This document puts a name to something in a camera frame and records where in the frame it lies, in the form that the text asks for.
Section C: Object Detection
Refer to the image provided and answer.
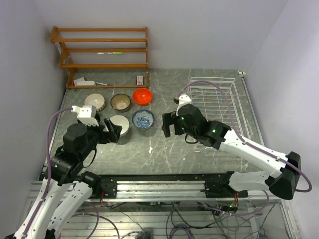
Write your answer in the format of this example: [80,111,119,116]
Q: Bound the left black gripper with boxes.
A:
[77,117,122,159]

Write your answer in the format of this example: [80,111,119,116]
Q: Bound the plain white bowl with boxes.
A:
[110,115,130,137]

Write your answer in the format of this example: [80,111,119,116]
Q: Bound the brown ceramic bowl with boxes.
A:
[110,94,131,112]

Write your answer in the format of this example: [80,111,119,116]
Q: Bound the blue white porcelain bowl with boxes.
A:
[132,109,155,129]

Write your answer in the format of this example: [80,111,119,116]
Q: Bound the white wire dish rack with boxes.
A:
[186,76,251,139]

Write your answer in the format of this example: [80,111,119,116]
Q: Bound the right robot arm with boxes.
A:
[161,104,301,200]

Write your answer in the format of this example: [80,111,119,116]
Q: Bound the wooden shelf rack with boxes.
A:
[49,26,150,90]

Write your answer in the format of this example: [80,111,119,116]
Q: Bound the cream patterned bowl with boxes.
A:
[84,93,106,112]

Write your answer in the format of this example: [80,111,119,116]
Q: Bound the pink pen on shelf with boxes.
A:
[95,82,114,86]

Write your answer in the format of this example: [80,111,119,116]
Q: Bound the orange plastic bowl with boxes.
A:
[132,88,153,106]

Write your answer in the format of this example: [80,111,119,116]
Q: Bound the white box on shelf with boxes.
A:
[72,77,96,86]

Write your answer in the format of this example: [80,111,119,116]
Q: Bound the red white small card box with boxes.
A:
[136,76,144,86]

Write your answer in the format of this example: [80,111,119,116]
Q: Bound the green white marker pen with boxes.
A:
[97,51,122,55]

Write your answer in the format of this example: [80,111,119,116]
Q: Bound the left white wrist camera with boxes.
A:
[71,105,99,126]

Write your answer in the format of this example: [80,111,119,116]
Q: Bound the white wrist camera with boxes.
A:
[71,105,99,126]
[173,93,192,117]

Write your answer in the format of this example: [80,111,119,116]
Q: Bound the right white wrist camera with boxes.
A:
[173,93,192,117]

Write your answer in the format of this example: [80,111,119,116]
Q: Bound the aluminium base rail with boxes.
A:
[27,171,290,202]

